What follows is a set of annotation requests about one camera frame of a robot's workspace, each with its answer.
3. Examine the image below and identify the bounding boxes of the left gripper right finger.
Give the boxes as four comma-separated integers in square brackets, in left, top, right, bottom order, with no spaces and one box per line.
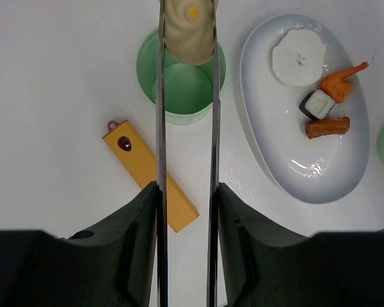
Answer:
[218,184,384,306]

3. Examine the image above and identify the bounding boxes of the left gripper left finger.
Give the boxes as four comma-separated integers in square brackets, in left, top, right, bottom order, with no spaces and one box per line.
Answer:
[0,182,158,306]

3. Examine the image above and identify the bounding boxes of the metal tongs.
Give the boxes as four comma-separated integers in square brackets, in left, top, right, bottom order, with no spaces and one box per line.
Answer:
[156,1,221,306]

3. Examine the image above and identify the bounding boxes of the brown sausage piece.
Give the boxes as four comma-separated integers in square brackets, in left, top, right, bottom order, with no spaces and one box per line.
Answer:
[305,117,351,139]

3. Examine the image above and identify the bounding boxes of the green lunch cup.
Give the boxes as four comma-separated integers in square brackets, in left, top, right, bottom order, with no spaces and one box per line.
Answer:
[136,28,214,125]

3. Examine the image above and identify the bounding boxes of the orange toy carrot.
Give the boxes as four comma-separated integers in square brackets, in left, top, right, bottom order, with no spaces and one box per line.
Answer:
[319,61,369,104]

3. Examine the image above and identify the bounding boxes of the white round rice cake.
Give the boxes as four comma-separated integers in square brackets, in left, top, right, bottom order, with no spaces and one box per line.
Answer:
[271,28,326,87]

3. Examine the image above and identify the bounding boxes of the cream steamed bun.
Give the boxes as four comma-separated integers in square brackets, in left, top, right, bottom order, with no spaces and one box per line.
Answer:
[164,0,218,66]

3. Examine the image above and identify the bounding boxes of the white oval plate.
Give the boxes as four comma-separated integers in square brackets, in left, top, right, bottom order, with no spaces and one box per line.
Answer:
[240,13,370,204]

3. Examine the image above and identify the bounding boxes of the yellow wooden block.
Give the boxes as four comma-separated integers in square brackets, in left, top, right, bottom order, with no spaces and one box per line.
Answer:
[102,120,200,233]

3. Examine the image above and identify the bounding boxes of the sushi roll piece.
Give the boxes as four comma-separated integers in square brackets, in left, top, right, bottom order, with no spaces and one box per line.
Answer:
[299,90,335,120]

